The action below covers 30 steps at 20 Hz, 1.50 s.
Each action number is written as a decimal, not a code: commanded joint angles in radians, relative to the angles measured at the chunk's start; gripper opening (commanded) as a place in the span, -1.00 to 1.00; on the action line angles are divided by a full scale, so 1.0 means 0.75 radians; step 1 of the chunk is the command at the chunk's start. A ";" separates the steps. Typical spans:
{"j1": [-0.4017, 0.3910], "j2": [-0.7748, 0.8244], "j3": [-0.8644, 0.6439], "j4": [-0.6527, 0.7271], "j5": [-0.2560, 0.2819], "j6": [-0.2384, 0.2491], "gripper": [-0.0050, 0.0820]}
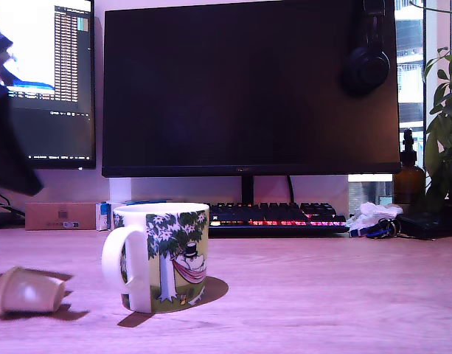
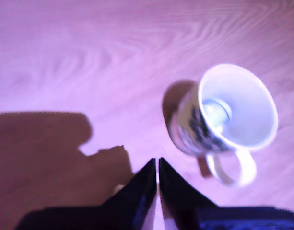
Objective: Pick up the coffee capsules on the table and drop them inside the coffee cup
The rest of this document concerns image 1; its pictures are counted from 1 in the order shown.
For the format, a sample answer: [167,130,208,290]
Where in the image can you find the black monitor with lit screen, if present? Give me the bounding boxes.
[0,0,97,170]

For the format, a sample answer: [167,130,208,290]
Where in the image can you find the large black dark monitor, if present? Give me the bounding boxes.
[100,0,402,206]

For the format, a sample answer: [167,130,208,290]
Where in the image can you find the small white and blue box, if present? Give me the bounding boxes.
[95,201,113,232]
[107,198,171,208]

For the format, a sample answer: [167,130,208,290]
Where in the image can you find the white mug with cartoon print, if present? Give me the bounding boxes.
[100,201,211,314]

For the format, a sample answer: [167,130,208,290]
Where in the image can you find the green houseplant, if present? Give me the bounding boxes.
[421,46,452,213]

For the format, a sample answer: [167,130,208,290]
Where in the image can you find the brown cardboard box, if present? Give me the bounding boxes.
[24,201,97,232]

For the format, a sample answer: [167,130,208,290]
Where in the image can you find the black keyboard with rainbow backlight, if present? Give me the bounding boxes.
[206,201,350,237]

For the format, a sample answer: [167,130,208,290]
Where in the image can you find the keyring with blue strap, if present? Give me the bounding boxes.
[347,217,403,240]

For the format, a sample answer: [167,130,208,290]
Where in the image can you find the amber glass pump bottle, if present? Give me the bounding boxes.
[392,128,426,206]

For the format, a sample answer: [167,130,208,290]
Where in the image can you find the black headphones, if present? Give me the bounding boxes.
[338,0,392,99]

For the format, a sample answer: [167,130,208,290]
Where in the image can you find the tan coffee capsule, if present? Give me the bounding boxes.
[0,265,67,317]

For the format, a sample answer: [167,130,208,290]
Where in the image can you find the crumpled white tissue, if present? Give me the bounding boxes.
[346,201,404,228]

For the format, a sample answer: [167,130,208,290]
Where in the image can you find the white upright post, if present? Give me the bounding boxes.
[108,176,133,204]

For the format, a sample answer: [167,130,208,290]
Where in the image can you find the black window frame bar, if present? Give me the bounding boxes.
[421,0,428,133]

